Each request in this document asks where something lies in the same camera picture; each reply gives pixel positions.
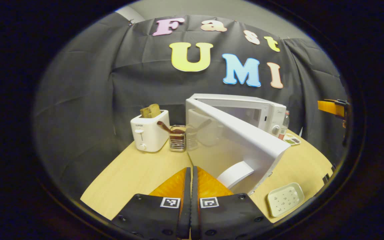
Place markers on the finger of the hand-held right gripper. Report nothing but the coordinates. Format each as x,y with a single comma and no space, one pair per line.
340,108

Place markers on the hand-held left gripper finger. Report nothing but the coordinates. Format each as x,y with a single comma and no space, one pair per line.
194,206
188,206

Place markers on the white microwave oven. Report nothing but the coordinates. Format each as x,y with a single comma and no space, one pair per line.
245,140

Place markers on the white divided grain dish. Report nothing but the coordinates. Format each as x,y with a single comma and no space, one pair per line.
292,140

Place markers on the clear bottle red label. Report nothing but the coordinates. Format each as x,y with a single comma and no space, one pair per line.
284,125

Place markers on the brown wooden spoon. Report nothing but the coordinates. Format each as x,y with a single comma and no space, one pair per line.
168,128

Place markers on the white toaster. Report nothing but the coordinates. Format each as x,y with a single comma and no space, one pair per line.
148,133

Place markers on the cream rectangular tray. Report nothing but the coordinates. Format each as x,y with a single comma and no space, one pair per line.
285,200

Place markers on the brown bread slice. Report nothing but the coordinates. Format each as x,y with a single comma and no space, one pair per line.
150,111

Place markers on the black backdrop cloth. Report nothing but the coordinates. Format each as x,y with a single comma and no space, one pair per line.
85,100

